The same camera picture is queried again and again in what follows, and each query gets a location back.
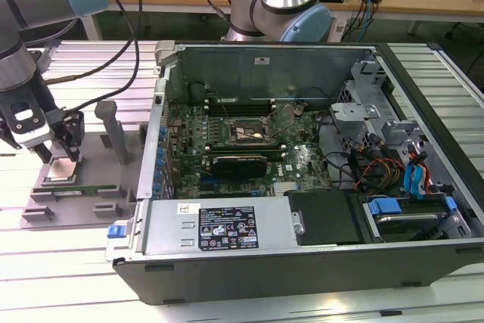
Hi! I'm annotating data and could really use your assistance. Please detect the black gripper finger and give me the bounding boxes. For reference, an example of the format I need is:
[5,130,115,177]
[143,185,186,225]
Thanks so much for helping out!
[52,112,85,164]
[35,141,53,164]

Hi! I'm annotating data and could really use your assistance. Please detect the silver square CPU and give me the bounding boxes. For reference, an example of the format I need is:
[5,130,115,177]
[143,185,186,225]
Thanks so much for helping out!
[46,159,79,183]

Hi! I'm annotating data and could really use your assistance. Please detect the metal socket cover frame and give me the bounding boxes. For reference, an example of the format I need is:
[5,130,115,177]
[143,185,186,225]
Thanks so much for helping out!
[265,103,299,141]

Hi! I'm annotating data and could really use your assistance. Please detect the CPU socket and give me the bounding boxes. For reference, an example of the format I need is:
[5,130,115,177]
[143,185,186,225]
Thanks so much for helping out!
[225,115,275,146]

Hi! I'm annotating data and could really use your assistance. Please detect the grey parts rack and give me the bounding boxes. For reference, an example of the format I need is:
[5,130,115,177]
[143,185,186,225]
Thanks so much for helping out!
[20,100,148,230]

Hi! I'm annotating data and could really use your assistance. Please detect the green RAM stick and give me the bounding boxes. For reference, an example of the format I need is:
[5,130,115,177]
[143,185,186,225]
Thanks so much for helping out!
[33,184,117,197]
[209,148,284,162]

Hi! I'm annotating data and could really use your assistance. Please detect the black cylindrical part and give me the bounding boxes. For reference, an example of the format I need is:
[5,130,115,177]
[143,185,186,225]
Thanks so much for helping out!
[188,81,208,104]

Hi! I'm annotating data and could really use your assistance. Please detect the silver power supply box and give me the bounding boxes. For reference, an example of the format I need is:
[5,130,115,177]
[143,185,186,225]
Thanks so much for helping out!
[141,197,299,258]

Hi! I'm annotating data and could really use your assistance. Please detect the black graphics card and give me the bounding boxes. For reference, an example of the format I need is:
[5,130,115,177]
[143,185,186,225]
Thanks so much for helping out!
[209,154,268,179]

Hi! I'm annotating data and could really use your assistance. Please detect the black RAM slot white clips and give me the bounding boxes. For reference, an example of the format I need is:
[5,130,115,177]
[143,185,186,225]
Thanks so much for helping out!
[204,100,276,106]
[204,106,276,112]
[205,144,285,151]

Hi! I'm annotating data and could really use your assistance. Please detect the black rating label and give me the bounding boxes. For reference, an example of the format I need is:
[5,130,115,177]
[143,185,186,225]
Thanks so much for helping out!
[198,204,259,250]

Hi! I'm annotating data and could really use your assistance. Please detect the green motherboard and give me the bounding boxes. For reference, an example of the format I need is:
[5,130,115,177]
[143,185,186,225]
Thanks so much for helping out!
[166,100,340,200]

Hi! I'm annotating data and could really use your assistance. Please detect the black open PC case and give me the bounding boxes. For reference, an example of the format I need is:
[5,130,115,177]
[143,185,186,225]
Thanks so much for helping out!
[104,39,484,306]

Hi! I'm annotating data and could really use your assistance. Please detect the black plastic shroud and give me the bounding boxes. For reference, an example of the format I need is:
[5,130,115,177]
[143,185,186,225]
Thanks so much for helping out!
[283,189,362,247]

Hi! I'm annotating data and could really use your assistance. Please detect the silver metal disk bay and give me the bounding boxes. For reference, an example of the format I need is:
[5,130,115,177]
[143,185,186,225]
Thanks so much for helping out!
[328,60,398,131]

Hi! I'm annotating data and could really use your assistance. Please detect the hard disk in blue carrier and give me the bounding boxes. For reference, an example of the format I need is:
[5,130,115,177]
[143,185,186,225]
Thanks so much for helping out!
[363,196,461,244]

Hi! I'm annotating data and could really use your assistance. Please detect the cable with metal connector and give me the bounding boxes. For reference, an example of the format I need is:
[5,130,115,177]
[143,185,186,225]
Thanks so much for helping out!
[42,0,144,85]

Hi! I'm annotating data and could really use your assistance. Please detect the black camera cable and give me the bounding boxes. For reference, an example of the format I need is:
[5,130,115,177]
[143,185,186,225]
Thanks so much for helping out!
[48,0,140,118]

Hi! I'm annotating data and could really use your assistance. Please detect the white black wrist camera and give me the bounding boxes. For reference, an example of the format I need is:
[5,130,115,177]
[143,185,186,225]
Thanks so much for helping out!
[0,94,53,151]

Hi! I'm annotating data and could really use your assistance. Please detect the coloured power wire bundle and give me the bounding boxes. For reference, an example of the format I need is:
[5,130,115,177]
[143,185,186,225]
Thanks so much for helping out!
[349,132,408,191]

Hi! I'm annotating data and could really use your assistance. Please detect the blue flat data wire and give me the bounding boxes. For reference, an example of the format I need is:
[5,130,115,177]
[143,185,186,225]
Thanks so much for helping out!
[402,151,428,198]

